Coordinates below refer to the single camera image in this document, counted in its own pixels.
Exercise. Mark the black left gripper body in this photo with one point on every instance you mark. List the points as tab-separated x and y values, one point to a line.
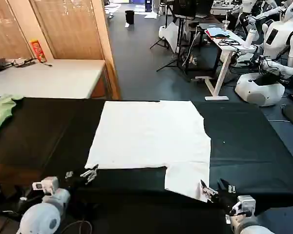
74	182

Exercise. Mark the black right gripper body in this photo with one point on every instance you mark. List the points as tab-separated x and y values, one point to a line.
225	200

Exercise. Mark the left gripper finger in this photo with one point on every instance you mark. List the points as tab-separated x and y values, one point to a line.
90	173
69	174

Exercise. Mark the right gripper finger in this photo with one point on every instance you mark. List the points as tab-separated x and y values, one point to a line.
209	193
228	188

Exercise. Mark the white shirt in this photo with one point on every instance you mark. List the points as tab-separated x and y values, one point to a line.
149	136

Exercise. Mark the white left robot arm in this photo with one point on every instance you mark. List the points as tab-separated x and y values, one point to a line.
42	217

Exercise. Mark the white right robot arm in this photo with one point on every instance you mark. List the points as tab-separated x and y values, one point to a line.
245	220

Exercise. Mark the black table cloth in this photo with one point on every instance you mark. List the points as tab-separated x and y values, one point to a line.
241	136

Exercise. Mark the green cloth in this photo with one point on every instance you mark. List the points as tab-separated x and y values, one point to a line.
0	112

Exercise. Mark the white side table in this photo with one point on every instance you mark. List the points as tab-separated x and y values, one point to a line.
51	78

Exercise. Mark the white humanoid robot wheeled base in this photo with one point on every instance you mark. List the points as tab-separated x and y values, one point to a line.
258	90

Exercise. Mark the red yellow snack canister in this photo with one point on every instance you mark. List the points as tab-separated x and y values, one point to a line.
38	51

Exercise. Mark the white desk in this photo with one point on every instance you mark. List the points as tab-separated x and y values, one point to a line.
224	52

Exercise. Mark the wooden slatted partition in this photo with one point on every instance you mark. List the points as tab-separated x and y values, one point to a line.
73	29

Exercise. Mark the black tripod stand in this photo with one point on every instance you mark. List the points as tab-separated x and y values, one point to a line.
172	52

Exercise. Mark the folded blue red clothes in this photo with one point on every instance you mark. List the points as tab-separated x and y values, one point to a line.
218	33

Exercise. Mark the white reflector board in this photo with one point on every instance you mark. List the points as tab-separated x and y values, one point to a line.
172	36

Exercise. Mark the black trash bin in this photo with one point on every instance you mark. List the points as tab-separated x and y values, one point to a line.
129	17

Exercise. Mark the clear cup with straw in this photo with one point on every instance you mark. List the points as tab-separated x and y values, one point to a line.
225	24

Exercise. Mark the black desk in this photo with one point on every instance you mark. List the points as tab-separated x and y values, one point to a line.
205	22

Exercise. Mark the white humanoid robot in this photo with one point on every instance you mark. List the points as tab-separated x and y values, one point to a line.
249	6

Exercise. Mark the black monitor on stand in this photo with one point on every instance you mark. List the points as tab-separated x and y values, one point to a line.
184	8

